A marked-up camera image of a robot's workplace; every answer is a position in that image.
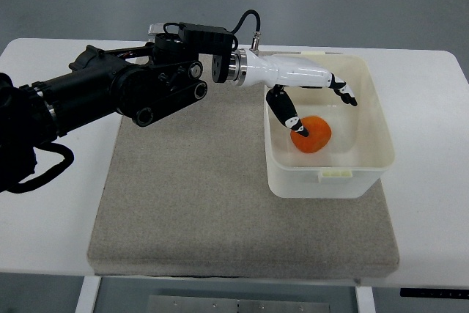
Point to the black table control panel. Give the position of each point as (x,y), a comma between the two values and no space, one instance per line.
(462,294)

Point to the small clear plastic object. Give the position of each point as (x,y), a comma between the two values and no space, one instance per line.
(155,28)

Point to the white table leg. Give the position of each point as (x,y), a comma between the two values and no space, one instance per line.
(88,295)
(365,299)

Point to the white table leg right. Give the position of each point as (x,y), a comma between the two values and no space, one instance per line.
(365,299)

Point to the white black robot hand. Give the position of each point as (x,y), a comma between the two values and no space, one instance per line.
(278,71)

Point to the grey felt mat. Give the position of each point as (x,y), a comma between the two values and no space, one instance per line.
(218,189)

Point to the orange fruit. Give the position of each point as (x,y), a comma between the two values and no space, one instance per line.
(319,135)

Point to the white table leg left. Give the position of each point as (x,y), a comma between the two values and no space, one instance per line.
(88,295)

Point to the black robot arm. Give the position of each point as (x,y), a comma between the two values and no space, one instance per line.
(145,83)

